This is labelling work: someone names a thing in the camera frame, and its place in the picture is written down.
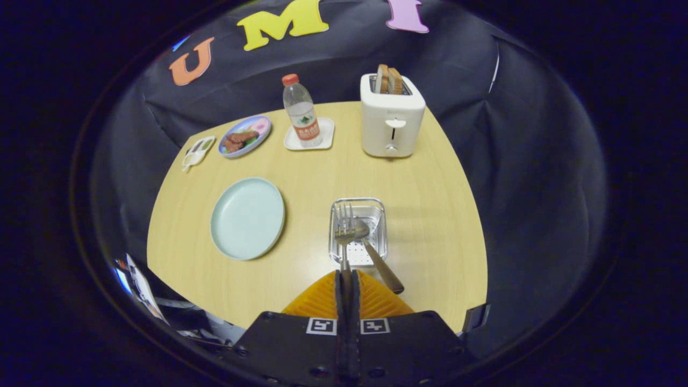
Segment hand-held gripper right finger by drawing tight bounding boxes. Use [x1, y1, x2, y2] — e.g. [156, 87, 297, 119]
[352, 269, 474, 387]

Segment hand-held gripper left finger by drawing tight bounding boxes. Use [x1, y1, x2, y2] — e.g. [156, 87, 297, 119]
[234, 269, 347, 387]

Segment metal spoon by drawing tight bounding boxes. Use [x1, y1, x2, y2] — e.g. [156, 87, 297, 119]
[348, 219, 405, 295]

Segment metal fork with brown handle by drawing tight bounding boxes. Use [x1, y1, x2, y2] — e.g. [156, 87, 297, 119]
[334, 202, 356, 323]

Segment pale green plate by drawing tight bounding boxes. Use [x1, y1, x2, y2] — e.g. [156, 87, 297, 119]
[210, 177, 286, 261]

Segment white square tray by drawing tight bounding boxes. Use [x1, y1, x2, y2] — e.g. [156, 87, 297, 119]
[284, 117, 335, 151]

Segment white toaster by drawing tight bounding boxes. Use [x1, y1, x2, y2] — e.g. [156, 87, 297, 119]
[360, 73, 426, 159]

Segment brown meat slices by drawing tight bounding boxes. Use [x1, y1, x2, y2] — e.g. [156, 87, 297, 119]
[221, 131, 260, 154]

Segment clear plastic water bottle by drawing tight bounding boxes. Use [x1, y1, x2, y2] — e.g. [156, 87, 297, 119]
[282, 74, 324, 148]

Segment blue plate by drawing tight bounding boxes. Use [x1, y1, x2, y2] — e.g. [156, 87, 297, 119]
[218, 115, 272, 159]

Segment small white sauce dish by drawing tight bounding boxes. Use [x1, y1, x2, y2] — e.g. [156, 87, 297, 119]
[181, 135, 217, 173]

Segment metal wire basket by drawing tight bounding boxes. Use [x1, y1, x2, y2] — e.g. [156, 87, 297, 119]
[328, 197, 389, 268]

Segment dark bracket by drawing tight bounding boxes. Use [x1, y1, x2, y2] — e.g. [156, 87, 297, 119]
[462, 304, 491, 334]

